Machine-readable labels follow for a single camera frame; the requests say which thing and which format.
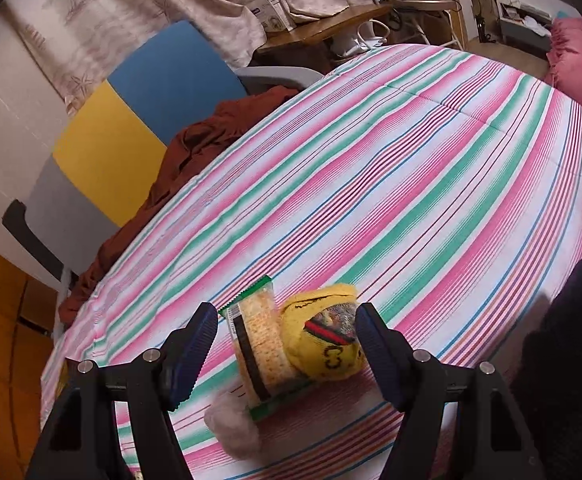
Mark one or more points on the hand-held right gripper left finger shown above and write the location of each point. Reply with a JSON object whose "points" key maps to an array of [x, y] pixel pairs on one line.
{"points": [[193, 355]]}

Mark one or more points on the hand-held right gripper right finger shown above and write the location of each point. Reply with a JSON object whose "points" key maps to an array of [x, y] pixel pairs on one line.
{"points": [[378, 355]]}

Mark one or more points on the green edged cracker packet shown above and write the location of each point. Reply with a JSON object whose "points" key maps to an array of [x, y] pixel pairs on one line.
{"points": [[261, 345]]}

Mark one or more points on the pinkish white plastic bag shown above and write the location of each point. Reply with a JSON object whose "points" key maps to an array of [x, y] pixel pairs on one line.
{"points": [[233, 427]]}

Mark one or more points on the striped tablecloth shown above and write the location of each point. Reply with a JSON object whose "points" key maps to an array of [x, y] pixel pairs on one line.
{"points": [[421, 185]]}

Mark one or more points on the person's dark clothing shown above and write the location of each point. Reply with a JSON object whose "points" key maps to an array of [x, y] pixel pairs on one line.
{"points": [[571, 360]]}

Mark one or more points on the red-brown cloth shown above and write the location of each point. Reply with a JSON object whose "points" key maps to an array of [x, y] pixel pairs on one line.
{"points": [[191, 155]]}

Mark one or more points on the grey yellow blue chair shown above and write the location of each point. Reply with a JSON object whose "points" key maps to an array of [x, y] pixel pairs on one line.
{"points": [[121, 135]]}

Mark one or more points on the wooden desk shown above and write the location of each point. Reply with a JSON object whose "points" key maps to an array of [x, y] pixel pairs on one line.
{"points": [[321, 27]]}

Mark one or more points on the pink cushion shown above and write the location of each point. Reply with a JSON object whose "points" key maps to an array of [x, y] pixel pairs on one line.
{"points": [[581, 70]]}

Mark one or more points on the white printed box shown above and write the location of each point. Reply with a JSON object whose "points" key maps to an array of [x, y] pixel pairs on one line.
{"points": [[273, 12]]}

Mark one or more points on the patterned beige curtain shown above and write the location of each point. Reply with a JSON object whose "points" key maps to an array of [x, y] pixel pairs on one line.
{"points": [[121, 10]]}

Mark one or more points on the folding chair with blue bag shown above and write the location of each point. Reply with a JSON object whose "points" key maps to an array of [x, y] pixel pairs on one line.
{"points": [[431, 5]]}

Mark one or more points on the white low shelf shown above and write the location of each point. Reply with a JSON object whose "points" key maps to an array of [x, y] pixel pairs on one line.
{"points": [[521, 5]]}

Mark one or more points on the black upright post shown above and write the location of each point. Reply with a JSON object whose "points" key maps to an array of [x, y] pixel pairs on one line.
{"points": [[31, 237]]}

